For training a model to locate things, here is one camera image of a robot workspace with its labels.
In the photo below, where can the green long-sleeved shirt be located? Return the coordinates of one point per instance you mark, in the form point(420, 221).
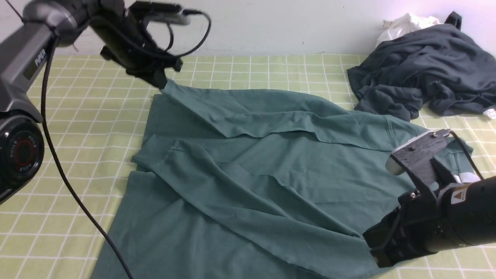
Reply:
point(257, 184)

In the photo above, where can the green checkered tablecloth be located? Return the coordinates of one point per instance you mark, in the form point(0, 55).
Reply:
point(96, 117)

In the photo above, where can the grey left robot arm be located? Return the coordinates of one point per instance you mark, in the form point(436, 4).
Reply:
point(49, 24)

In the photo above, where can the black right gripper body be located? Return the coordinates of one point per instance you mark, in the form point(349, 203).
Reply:
point(417, 227)

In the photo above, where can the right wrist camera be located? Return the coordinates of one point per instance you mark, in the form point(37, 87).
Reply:
point(417, 159)

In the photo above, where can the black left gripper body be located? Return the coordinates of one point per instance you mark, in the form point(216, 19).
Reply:
point(127, 41)

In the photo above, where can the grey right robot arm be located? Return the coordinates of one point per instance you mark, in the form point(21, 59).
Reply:
point(463, 215)

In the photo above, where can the dark grey crumpled garment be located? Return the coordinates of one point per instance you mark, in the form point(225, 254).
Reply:
point(440, 66)

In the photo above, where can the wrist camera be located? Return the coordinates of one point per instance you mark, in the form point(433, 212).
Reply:
point(146, 11)
point(417, 159)

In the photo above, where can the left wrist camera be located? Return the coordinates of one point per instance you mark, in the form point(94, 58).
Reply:
point(146, 11)

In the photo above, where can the white crumpled cloth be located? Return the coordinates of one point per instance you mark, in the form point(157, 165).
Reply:
point(404, 25)

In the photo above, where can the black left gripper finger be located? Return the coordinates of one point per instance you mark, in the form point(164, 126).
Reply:
point(156, 78)

